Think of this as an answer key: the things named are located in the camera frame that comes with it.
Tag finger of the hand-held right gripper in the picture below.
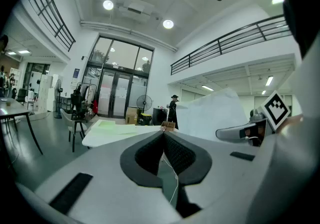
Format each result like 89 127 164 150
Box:
215 122 258 144

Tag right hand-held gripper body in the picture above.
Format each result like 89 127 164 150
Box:
248 89 292 148

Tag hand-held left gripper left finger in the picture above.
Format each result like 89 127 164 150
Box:
34 130 182 224

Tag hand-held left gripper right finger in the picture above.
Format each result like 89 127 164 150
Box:
164 130 270 211

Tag person's right forearm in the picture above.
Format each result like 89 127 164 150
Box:
279 114 304 131

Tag wooden organizer box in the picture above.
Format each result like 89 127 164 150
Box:
160 120 176 132

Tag white chair black legs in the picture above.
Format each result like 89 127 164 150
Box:
59 108 88 153

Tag cardboard box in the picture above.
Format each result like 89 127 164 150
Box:
124 107 139 126

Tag black cabinet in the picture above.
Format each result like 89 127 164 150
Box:
152 107 169 126

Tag black yellow toolbox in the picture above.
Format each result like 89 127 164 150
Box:
139 112 153 126

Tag black balcony railing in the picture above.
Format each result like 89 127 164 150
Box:
24 0 77 53
170 14 293 76

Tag black standing fan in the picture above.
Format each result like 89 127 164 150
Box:
136 94 153 119
54 78 64 119

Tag glass entrance door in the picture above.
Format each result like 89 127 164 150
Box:
84 33 155 120

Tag clothes rack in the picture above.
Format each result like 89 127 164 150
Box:
70 82 99 120

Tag person's black clothing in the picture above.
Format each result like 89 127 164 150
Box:
282 0 320 60

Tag white storage cabinet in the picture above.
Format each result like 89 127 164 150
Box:
37 74 56 113

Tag gray table black legs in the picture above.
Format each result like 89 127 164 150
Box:
0 97 44 159

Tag white ceiling air conditioner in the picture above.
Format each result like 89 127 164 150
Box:
118 0 155 19

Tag white cable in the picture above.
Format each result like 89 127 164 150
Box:
161 157 180 205

